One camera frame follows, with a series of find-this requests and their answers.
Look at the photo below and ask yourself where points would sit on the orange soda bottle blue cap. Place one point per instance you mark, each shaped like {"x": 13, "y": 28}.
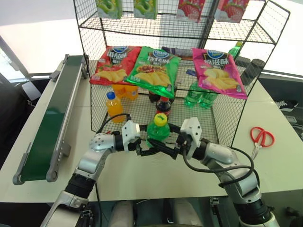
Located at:
{"x": 114, "y": 106}

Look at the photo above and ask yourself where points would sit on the pink potato chip bag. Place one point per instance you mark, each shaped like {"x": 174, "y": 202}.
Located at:
{"x": 217, "y": 73}

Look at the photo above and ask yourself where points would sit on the green potato chip bag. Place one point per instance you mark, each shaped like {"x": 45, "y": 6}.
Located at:
{"x": 152, "y": 71}

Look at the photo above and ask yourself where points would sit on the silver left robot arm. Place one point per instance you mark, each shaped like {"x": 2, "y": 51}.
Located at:
{"x": 99, "y": 143}

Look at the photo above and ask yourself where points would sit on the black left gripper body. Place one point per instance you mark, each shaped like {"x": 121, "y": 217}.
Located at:
{"x": 134, "y": 143}

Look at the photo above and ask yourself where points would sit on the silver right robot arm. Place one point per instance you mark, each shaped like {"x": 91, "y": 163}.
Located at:
{"x": 222, "y": 153}

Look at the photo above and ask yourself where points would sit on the pink strawberry drink carton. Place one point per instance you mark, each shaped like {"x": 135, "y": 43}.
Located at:
{"x": 190, "y": 10}
{"x": 230, "y": 10}

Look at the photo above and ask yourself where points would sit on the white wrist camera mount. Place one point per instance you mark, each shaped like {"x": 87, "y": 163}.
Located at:
{"x": 130, "y": 130}
{"x": 193, "y": 127}

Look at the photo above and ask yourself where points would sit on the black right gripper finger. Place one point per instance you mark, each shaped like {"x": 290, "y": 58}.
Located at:
{"x": 174, "y": 129}
{"x": 165, "y": 149}

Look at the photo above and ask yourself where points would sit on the red potato chip bag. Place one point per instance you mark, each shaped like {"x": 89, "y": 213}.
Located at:
{"x": 111, "y": 68}

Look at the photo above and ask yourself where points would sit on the green soda bottle yellow cap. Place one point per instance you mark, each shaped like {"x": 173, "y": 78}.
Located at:
{"x": 158, "y": 130}

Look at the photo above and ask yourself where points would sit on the dark purple snack pack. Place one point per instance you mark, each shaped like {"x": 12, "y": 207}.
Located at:
{"x": 177, "y": 51}

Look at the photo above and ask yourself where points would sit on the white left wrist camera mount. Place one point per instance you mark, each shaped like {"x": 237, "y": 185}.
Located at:
{"x": 130, "y": 130}

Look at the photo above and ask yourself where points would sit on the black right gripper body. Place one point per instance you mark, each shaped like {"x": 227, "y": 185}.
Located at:
{"x": 183, "y": 144}

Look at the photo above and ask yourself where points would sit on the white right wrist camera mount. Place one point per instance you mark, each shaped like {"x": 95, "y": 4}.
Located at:
{"x": 193, "y": 127}

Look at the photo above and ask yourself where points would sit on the cola bottle red cap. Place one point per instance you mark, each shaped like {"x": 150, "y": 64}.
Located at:
{"x": 163, "y": 107}

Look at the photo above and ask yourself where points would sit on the dark drink can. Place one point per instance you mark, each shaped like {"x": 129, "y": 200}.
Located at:
{"x": 252, "y": 71}
{"x": 242, "y": 62}

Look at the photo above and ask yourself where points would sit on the green drink carton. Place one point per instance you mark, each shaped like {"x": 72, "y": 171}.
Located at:
{"x": 109, "y": 9}
{"x": 145, "y": 9}

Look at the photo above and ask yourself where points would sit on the green conveyor belt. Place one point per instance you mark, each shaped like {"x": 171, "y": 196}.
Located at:
{"x": 49, "y": 123}

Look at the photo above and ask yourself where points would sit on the black sneaker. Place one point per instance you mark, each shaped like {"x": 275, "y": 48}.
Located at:
{"x": 286, "y": 105}

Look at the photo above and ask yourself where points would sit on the small blue packet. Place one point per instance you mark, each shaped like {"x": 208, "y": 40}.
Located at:
{"x": 190, "y": 72}

